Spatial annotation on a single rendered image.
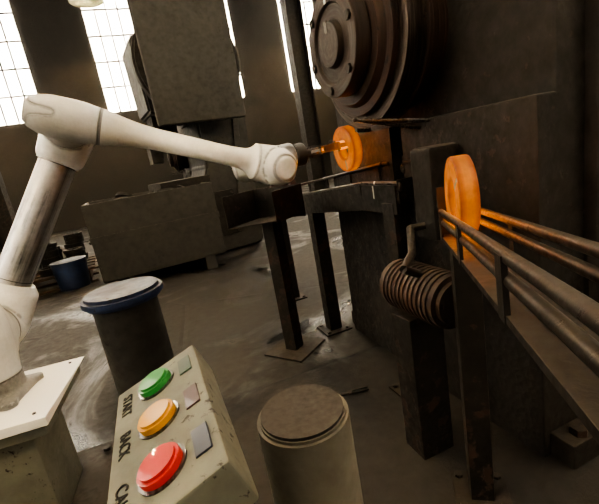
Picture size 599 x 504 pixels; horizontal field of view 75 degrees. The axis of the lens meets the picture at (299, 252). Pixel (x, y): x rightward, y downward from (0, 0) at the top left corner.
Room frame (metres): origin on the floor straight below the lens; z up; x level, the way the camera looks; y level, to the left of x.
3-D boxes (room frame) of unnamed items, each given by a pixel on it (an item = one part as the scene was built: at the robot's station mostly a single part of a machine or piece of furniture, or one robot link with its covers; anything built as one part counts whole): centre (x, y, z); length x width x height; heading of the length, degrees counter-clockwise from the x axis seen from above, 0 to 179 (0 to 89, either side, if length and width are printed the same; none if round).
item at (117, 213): (3.60, 1.26, 0.39); 1.03 x 0.83 x 0.79; 113
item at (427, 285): (0.88, -0.28, 0.27); 0.22 x 0.13 x 0.53; 19
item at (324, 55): (1.21, -0.20, 1.11); 0.28 x 0.06 x 0.28; 19
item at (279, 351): (1.64, 0.11, 0.36); 0.26 x 0.20 x 0.72; 54
